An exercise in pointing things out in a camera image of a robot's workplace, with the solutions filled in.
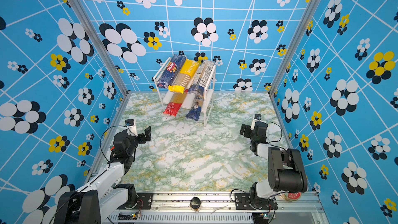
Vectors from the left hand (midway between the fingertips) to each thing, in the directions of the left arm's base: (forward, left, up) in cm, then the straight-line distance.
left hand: (142, 126), depth 86 cm
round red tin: (-33, -77, -9) cm, 84 cm away
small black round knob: (-36, -31, -3) cm, 48 cm away
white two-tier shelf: (+22, -10, +3) cm, 24 cm away
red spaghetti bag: (+11, -18, +6) cm, 22 cm away
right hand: (+5, -65, -7) cm, 65 cm away
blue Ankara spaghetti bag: (+5, -30, +6) cm, 31 cm away
